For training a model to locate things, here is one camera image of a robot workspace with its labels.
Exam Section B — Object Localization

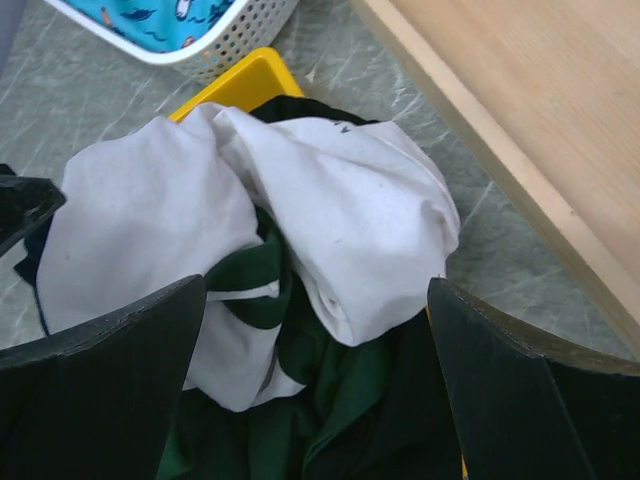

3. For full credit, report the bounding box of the wooden clothes rack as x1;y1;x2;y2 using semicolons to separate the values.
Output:
353;1;639;351

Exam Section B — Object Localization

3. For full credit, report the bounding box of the dark navy clothes pile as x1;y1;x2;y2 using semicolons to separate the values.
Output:
14;218;52;336

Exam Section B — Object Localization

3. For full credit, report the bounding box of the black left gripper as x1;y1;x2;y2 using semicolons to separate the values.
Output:
1;164;66;255

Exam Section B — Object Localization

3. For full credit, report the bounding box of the white perforated plastic basket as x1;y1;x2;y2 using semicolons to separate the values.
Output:
48;0;298;83

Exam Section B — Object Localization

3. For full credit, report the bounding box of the yellow plastic tray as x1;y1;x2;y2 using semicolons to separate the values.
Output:
169;47;304;123

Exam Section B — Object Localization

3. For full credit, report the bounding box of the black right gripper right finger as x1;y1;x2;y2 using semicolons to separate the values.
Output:
428;278;639;479

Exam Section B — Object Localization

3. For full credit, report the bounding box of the blue shark print cloth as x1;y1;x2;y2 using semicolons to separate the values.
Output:
66;0;233;53

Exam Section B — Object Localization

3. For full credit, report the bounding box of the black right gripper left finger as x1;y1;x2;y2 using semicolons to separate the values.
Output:
1;275;206;479

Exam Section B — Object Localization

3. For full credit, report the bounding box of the white and green t-shirt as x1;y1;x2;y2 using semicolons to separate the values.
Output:
36;96;462;479

